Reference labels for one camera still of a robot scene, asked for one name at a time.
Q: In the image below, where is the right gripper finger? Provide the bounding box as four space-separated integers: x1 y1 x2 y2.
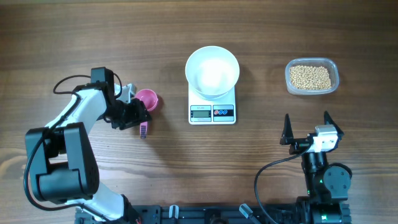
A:
323 111 344 140
280 114 294 145

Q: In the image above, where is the pink plastic scoop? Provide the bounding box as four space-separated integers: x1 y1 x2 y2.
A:
136 89 159 139

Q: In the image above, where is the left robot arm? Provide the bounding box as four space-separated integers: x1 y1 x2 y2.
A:
23 67 152 223

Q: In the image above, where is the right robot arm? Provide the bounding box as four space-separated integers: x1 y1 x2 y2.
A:
280 112 353 224

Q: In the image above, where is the white digital kitchen scale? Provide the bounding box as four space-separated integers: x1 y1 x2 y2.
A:
188 86 237 125

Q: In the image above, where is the white bowl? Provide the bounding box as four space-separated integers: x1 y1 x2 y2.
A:
185 45 240 99

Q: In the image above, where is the clear plastic container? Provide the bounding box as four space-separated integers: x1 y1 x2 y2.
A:
285 58 340 95

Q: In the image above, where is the pile of soybeans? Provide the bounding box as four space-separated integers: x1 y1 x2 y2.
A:
289 65 331 90

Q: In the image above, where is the right black cable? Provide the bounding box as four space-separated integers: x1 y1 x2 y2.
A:
254 143 313 224

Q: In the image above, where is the black cable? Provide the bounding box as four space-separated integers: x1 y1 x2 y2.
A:
254 143 313 224
23 73 124 212

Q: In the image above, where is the left black cable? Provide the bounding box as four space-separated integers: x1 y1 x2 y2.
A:
23 73 124 212

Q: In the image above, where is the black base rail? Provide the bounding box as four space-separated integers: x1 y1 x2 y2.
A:
73 203 352 224

